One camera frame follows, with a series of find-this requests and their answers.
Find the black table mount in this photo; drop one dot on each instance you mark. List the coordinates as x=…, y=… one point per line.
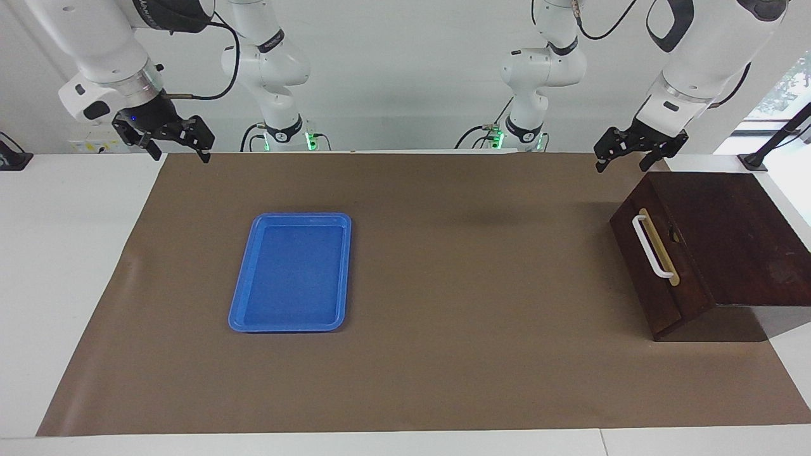
x=12, y=161

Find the blue plastic tray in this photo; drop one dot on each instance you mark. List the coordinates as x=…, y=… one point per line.
x=291, y=278

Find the white wall socket box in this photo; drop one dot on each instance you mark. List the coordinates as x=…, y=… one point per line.
x=89, y=147

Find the dark wooden cabinet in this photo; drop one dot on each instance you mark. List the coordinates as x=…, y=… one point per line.
x=747, y=240

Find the brown table mat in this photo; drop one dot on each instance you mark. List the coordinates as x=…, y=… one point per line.
x=443, y=316

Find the window pane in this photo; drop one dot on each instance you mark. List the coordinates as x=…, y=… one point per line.
x=789, y=88

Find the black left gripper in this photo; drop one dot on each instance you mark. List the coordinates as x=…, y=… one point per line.
x=659, y=134

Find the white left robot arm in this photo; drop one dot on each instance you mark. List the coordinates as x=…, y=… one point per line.
x=703, y=57

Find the black camera stand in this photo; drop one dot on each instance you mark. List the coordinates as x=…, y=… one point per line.
x=776, y=136

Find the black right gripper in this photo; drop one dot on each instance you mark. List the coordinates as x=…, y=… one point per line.
x=155, y=117

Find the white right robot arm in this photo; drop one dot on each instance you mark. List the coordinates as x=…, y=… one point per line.
x=101, y=38

